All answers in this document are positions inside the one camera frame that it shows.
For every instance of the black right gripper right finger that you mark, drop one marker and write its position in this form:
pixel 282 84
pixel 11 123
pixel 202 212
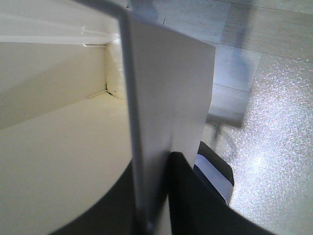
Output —
pixel 199 197

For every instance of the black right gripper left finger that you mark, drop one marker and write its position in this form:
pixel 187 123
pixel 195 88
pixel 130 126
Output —
pixel 115 214

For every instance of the white plastic trash bin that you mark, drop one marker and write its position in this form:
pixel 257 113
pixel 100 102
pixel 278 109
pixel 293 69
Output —
pixel 87 86

